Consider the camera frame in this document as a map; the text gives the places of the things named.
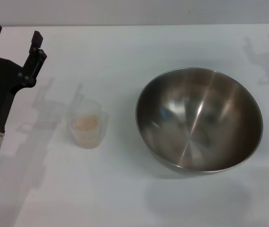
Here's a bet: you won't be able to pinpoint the white rice grains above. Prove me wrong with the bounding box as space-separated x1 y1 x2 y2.
72 113 100 148

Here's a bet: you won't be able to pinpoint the clear plastic measuring cup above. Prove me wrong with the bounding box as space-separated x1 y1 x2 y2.
67 99 108 150

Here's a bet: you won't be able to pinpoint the stainless steel mixing bowl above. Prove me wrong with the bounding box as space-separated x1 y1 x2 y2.
135 67 264 175

